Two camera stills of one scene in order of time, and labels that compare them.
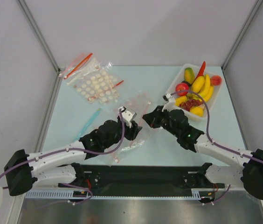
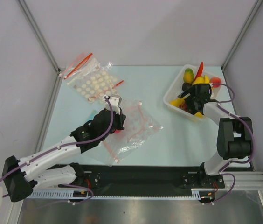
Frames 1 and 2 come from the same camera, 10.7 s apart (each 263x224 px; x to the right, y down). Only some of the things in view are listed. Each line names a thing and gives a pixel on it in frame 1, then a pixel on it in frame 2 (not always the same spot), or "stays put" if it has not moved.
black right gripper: x=157 y=117 → x=192 y=102
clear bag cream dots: x=99 y=83 stays put
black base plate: x=142 y=178 stays put
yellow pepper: x=179 y=100 stays put
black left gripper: x=132 y=134 → x=120 y=118
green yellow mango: x=189 y=75 stays put
